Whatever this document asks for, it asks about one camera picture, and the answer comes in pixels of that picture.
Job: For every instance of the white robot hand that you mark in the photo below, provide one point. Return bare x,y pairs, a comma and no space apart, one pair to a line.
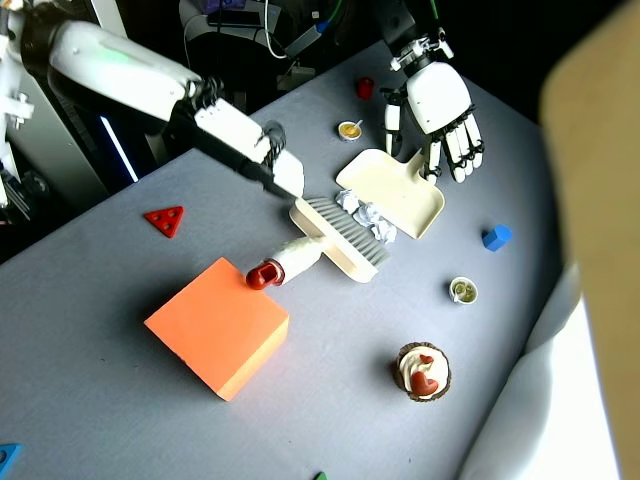
115,70
440,97

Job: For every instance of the cream plastic dustpan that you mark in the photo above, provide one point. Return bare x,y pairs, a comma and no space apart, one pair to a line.
395,192

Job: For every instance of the cream hand broom red cap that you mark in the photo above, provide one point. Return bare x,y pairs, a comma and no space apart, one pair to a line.
325,240

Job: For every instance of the red toy cylinder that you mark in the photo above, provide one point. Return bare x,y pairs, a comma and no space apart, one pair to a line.
365,88

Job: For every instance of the grey column with light strip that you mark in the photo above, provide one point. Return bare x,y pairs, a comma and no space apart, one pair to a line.
65,150

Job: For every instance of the toy bowl with yellow food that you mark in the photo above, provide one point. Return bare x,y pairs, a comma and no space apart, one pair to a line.
349,131

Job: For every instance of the flat black device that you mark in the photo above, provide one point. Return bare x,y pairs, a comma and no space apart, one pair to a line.
240,19

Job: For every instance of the crumpled white paper ball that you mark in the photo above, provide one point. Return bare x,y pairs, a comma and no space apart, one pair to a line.
366,214
384,232
348,200

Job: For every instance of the grey plug with blue end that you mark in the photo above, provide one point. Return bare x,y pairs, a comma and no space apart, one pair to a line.
302,41

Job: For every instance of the blue hexagonal block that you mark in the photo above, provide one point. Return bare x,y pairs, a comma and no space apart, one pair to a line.
496,238

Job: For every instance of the red triangle block with holes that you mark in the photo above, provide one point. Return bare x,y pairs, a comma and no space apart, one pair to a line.
165,220

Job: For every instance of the tan blurred panel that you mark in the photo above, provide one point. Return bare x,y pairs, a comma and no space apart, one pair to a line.
600,200

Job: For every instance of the toy bowl with green soup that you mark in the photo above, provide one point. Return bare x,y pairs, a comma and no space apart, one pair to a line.
463,291

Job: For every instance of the orange foam block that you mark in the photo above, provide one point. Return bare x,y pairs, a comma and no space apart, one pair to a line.
215,320

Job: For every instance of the toy cupcake with red hearts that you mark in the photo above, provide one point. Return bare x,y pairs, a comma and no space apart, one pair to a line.
424,372

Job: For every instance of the grey tablecloth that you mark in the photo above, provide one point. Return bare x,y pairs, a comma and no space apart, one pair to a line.
100,350

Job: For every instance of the white fabric sheet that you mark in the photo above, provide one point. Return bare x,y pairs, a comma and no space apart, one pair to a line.
550,400

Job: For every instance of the green block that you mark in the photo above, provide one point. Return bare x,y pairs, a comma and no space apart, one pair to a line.
321,476

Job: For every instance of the blue block with holes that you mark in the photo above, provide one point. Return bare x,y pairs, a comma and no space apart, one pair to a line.
9,460

